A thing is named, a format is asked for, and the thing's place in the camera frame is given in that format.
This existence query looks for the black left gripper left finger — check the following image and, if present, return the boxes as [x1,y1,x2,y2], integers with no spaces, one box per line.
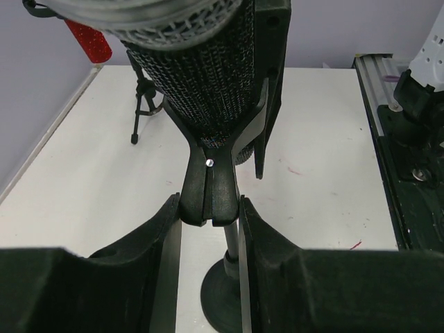
[1,194,181,332]

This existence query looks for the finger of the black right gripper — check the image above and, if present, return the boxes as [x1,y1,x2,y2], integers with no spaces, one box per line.
[254,0,291,179]

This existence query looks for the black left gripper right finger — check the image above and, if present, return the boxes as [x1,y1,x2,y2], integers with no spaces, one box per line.
[239,197,443,332]

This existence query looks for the black glitter microphone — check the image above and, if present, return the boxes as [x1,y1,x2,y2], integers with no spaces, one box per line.
[47,1,255,148]

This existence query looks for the black round-base stand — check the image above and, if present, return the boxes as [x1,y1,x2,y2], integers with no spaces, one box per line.
[164,79,269,332]

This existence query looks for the black tripod shock-mount stand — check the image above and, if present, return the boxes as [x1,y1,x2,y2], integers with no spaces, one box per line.
[22,0,162,145]

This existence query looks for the red glitter microphone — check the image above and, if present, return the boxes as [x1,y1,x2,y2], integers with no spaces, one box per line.
[65,19,112,64]

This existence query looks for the black front mounting rail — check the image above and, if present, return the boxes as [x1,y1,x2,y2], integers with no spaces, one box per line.
[354,55,443,253]

